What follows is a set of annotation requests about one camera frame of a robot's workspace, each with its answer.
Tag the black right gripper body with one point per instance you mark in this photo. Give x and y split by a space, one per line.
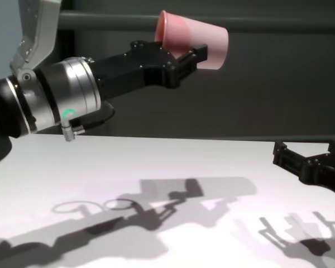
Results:
326 173

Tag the black frame post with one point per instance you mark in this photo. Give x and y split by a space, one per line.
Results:
65 44

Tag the pink plastic cup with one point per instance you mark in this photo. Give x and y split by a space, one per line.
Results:
201 36

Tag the grey metal frame bar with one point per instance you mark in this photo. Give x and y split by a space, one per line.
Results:
268 22

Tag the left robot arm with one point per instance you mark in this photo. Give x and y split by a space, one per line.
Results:
69 89

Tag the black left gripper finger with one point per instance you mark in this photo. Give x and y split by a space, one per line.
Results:
188 64

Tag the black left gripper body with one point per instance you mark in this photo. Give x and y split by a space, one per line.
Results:
134 69

